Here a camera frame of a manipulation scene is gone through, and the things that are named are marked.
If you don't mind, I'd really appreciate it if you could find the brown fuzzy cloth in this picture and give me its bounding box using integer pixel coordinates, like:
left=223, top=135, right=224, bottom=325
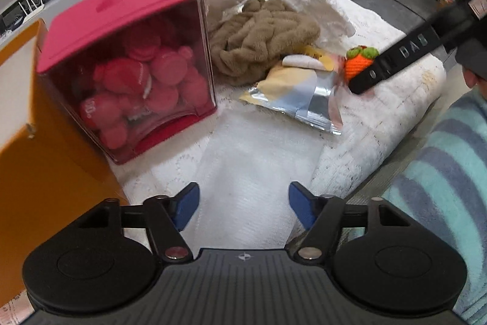
left=208, top=0, right=321, bottom=86

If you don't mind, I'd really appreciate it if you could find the white sheer lace cloth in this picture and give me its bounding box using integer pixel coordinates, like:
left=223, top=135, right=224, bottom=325
left=178, top=108, right=324, bottom=246

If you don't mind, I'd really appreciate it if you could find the white crackle-pattern table cover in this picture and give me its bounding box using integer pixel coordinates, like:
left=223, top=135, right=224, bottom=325
left=110, top=0, right=447, bottom=246

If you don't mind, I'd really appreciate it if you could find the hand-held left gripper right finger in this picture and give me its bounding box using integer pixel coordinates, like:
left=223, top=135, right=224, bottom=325
left=288, top=181, right=413, bottom=263

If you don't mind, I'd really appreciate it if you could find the pile of red plush balls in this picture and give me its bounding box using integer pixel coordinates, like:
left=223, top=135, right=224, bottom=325
left=78, top=22, right=214, bottom=150

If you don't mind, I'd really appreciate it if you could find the white wifi router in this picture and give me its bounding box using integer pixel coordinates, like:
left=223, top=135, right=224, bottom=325
left=15, top=0, right=45, bottom=24

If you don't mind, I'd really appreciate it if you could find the silver foil packet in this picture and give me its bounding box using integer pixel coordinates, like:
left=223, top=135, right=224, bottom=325
left=239, top=66, right=343, bottom=135

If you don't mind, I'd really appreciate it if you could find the orange crochet carrot toy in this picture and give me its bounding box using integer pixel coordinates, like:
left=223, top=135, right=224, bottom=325
left=342, top=45, right=379, bottom=87

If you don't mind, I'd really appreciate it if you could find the orange cardboard box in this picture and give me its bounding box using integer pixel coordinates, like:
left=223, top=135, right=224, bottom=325
left=0, top=19, right=130, bottom=306

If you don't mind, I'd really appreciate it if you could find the red box with clear front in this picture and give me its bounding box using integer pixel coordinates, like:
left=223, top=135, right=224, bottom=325
left=36, top=0, right=218, bottom=166

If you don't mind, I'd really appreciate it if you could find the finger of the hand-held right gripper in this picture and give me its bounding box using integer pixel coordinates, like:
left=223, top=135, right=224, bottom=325
left=348, top=22, right=446, bottom=96

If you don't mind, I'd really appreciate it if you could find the yellow and white plush toy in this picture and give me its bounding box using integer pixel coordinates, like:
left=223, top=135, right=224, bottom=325
left=282, top=45, right=345, bottom=73

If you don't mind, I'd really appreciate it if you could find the person's striped fleece clothing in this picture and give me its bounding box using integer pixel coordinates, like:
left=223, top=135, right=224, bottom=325
left=380, top=87, right=487, bottom=323

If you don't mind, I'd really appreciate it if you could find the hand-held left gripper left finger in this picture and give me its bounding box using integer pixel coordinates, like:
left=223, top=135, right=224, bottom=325
left=72, top=182, right=200, bottom=263

